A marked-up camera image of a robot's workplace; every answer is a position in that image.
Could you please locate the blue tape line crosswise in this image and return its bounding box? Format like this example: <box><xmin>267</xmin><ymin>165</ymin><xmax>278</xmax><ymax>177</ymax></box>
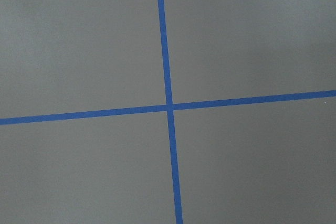
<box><xmin>1</xmin><ymin>90</ymin><xmax>335</xmax><ymax>125</ymax></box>

